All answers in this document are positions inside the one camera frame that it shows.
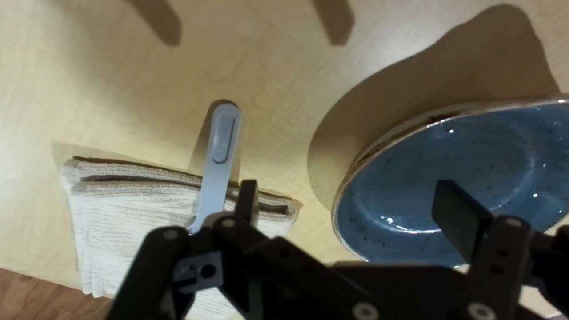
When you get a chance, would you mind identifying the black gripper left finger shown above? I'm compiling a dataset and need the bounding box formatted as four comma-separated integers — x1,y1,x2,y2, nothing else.
104,177,380,320

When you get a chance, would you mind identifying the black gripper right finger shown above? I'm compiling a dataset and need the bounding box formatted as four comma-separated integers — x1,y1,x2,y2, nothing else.
430,177,569,320

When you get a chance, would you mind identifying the blue speckled bowl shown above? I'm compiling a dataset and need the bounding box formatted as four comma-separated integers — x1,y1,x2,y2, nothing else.
328,95,569,270

